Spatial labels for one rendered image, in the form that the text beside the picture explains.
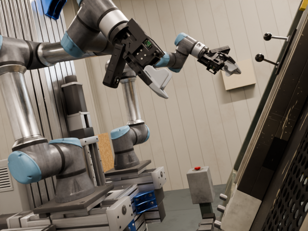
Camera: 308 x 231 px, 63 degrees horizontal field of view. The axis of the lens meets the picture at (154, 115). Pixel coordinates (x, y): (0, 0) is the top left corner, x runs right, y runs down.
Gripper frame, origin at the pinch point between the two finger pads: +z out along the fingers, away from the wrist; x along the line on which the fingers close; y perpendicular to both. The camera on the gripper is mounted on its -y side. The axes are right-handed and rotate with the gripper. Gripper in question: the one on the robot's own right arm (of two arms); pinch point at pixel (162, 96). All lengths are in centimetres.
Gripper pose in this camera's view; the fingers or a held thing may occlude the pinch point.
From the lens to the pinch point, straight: 62.9
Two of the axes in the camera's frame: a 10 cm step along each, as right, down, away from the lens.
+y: 7.2, -6.4, -2.7
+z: 6.2, 7.7, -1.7
